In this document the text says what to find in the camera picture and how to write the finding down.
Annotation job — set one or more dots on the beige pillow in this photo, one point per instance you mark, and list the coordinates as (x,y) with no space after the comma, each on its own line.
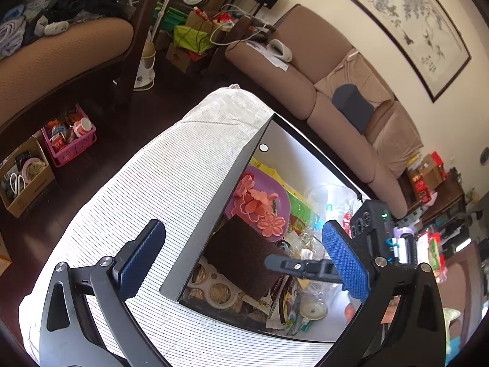
(366,76)

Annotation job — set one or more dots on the green bag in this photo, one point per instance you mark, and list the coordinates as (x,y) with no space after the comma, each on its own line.
(191,38)

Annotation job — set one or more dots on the beige sofa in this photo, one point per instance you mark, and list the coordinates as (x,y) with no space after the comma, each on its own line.
(290,80)

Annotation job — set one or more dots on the brown cardboard box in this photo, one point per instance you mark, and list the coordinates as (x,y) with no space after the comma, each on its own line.
(426,170)

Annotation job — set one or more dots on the cardboard box with scissors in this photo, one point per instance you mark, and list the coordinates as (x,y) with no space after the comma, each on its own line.
(34,187)

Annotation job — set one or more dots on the black and white storage box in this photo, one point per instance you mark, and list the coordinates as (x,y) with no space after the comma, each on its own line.
(217,206)

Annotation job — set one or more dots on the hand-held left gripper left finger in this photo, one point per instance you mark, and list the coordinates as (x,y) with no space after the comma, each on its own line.
(142,260)

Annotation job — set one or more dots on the pile of clothes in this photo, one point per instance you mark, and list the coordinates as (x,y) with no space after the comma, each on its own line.
(53,4)

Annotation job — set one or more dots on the pink plastic basket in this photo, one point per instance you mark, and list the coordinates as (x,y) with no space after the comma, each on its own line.
(72,149)

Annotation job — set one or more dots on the yellow packet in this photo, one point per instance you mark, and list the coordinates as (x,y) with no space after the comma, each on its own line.
(265,168)

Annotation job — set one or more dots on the dark wooden cabinet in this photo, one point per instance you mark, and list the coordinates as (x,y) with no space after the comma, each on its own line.
(443,202)

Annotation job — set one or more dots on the brown snack packet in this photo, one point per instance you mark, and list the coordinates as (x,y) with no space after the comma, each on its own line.
(282,302)

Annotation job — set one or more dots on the small round white lid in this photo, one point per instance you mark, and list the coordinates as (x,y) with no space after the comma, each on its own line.
(314,309)

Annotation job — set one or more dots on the brown wooden armchair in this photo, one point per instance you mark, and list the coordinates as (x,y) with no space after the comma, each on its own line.
(57,65)

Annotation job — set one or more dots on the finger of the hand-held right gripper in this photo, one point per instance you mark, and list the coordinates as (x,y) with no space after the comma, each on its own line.
(294,265)

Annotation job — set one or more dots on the beige ringed trivet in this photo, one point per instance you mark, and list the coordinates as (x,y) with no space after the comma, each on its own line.
(219,292)

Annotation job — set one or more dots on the white floor stand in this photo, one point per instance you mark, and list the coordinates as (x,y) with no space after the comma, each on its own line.
(147,68)

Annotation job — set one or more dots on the framed ink painting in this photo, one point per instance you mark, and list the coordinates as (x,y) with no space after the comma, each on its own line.
(401,19)

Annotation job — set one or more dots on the red box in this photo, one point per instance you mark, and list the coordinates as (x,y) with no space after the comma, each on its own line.
(424,192)

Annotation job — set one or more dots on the purple plate with pink flowers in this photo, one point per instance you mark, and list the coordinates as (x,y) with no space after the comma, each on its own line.
(263,206)

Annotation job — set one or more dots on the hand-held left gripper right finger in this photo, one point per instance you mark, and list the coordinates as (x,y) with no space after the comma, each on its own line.
(344,263)

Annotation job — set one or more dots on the clear plastic cup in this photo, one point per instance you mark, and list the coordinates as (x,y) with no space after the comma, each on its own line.
(328,202)

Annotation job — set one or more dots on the dark blue cushion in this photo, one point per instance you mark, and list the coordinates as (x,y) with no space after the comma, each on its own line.
(353,109)

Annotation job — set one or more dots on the green packet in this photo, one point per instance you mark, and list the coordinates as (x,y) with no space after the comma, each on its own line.
(301,210)

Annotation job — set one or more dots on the dark brown cloth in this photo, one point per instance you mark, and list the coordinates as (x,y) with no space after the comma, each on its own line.
(240,252)

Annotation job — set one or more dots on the white cuff device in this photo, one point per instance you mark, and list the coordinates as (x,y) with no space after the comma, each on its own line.
(280,49)

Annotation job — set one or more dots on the white striped tablecloth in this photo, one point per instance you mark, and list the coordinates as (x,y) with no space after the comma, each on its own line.
(152,183)

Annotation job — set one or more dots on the white paper sheet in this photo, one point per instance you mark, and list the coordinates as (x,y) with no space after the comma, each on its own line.
(273,59)

